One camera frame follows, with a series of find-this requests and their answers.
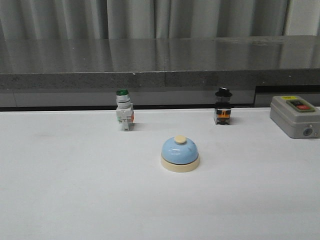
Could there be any blue desk call bell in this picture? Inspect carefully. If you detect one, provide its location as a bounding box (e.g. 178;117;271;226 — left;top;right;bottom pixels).
160;135;200;173

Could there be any grey control switch box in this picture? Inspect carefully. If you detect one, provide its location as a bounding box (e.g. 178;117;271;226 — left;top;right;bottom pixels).
270;95;320;139

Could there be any grey stone counter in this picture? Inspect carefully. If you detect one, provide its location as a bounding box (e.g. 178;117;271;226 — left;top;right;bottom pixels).
0;36;320;109

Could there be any green push button switch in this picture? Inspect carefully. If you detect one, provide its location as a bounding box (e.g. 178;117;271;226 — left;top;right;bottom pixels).
116;89;134;131

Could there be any grey pleated curtain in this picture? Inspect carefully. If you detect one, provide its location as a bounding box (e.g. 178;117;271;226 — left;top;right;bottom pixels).
0;0;320;40

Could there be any black rotary selector switch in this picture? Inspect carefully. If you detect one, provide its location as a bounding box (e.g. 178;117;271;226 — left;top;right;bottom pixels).
214;87;233;125

